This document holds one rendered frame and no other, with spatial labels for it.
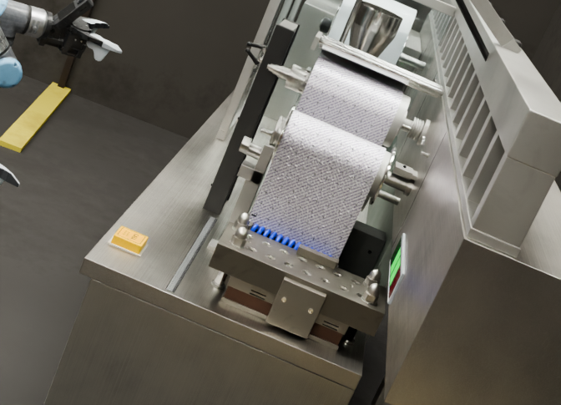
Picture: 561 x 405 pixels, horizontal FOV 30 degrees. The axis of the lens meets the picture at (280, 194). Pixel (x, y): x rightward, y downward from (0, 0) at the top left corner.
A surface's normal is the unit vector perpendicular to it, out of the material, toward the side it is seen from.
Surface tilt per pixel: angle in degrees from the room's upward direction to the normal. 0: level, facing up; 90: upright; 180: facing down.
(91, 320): 90
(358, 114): 92
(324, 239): 90
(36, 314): 0
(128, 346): 90
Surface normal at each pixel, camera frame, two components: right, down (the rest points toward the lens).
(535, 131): -0.12, 0.28
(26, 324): 0.37, -0.88
